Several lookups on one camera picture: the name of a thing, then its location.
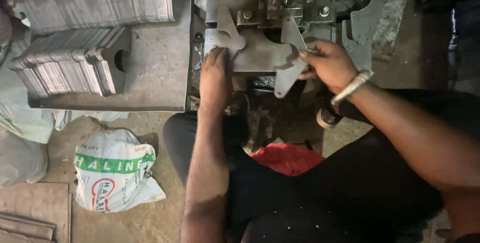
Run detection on person's right hand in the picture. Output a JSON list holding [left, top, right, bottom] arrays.
[[298, 40, 360, 94]]

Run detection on person's left hand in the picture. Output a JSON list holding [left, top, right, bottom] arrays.
[[199, 45, 233, 109]]

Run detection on grey finned metal plate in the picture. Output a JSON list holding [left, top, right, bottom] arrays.
[[203, 5, 301, 73], [274, 15, 313, 99]]

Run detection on heap of shiny metal shavings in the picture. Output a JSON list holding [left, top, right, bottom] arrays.
[[253, 76, 277, 88]]

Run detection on grey metal work table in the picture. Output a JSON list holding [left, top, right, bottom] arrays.
[[28, 0, 194, 113]]

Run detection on red cloth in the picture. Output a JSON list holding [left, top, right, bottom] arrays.
[[250, 143, 326, 177]]

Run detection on white-soled shoe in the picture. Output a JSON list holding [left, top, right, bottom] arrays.
[[316, 106, 343, 130]]

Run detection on grey notched metal plate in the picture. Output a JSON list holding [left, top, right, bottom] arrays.
[[339, 0, 391, 72]]

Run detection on low stack of metal plates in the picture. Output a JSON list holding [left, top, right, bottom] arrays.
[[8, 27, 132, 98]]

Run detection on white sack with green band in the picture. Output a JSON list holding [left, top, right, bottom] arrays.
[[73, 128, 167, 214]]

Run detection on person's black trousers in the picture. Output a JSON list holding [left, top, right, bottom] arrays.
[[163, 89, 480, 243]]

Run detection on pale green sack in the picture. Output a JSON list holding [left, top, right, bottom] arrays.
[[0, 29, 130, 145]]

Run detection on grey sack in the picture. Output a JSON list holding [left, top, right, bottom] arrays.
[[0, 127, 50, 188]]

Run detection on pile of brown boards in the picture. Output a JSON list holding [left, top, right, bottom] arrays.
[[0, 182, 73, 243]]

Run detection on silver metal bracelet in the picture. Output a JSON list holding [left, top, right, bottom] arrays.
[[330, 69, 375, 106]]

